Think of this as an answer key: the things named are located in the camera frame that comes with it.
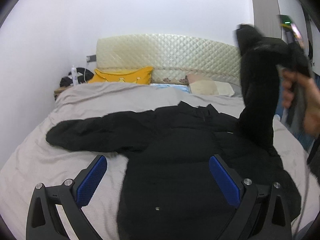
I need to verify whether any black puffer jacket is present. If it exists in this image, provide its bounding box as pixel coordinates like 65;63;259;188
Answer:
46;24;301;239

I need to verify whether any person's right hand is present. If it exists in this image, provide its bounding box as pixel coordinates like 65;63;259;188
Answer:
282;69;319;137

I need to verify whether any grey bed sheet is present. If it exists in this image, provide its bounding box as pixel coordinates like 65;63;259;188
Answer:
1;83;319;239

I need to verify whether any beige pillow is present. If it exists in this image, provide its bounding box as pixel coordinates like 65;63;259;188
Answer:
186;74;235;97

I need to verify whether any light blue pillow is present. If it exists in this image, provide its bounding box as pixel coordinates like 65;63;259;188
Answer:
150;83;190;94

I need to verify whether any cream quilted headboard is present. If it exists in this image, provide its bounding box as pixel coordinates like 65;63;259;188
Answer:
96;34;240;85

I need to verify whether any wooden nightstand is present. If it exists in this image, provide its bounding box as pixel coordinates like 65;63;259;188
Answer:
54;87;67;101

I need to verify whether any white spray bottle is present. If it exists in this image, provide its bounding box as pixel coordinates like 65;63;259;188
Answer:
71;66;79;86

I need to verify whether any yellow pillow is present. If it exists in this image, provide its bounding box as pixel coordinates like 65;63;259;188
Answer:
87;66;153;85

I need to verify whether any black item on nightstand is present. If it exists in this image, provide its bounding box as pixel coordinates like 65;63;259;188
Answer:
60;67;94;87

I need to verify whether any grey door frame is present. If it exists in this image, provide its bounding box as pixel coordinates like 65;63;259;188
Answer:
252;0;282;38

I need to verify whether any grey wall socket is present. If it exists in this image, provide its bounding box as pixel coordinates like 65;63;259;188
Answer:
86;55;97;63

